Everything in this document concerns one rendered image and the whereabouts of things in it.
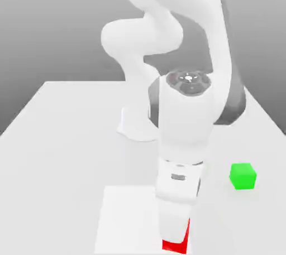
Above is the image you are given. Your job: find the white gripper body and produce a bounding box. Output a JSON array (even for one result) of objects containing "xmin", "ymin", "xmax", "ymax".
[{"xmin": 156, "ymin": 198, "xmax": 193, "ymax": 244}]

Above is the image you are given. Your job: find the small green cube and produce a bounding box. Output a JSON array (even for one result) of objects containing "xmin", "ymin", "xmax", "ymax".
[{"xmin": 228, "ymin": 162, "xmax": 258, "ymax": 191}]

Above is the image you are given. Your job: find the small red cube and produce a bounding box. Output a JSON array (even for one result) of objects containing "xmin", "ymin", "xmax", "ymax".
[{"xmin": 161, "ymin": 217, "xmax": 191, "ymax": 255}]

